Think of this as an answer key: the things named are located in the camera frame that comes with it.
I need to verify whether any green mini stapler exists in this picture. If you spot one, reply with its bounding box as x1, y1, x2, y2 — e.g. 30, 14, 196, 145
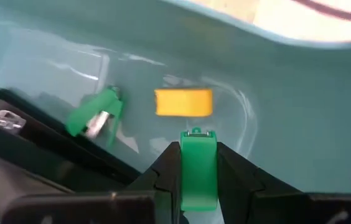
180, 126, 218, 212
65, 86, 125, 147

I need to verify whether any yellow mini stapler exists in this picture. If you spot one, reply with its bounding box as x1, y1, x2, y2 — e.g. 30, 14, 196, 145
154, 88, 213, 118

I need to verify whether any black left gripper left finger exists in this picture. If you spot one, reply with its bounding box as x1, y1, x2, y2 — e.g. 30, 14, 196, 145
126, 141, 183, 224

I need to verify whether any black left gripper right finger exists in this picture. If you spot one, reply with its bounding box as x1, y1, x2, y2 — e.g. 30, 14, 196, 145
216, 142, 302, 224

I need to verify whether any black stapler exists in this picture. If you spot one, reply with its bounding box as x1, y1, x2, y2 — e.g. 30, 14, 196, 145
0, 88, 142, 220

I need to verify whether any teal plastic bin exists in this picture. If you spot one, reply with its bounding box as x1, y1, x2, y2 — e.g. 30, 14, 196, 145
0, 0, 351, 224

